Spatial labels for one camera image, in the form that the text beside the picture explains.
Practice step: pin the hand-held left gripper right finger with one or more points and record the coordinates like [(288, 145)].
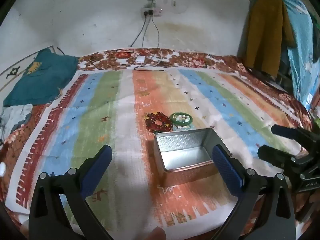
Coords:
[(226, 170)]

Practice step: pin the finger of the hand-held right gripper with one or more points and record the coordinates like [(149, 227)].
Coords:
[(287, 131), (275, 156)]

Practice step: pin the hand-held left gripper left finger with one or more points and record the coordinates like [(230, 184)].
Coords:
[(97, 170)]

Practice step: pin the silver tin box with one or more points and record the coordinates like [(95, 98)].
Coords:
[(185, 158)]

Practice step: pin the green jade bangle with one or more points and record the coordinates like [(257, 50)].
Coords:
[(187, 124)]

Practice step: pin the person's left hand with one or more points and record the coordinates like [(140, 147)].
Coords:
[(155, 233)]

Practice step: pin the striped colourful blanket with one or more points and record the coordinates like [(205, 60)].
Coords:
[(100, 105)]

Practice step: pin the light blue hanging towel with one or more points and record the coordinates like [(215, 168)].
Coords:
[(300, 42)]

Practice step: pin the white crumpled cloth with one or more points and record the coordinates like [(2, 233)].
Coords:
[(17, 115)]

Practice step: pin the mustard hanging garment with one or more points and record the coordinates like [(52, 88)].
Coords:
[(265, 35)]

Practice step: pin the teal cloth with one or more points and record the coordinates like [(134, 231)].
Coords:
[(37, 85)]

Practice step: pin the brown floral bed sheet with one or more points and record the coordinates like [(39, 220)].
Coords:
[(200, 57)]

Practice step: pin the white charger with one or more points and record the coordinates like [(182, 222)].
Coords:
[(140, 59)]

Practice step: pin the white wall power strip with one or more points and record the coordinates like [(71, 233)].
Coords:
[(155, 12)]

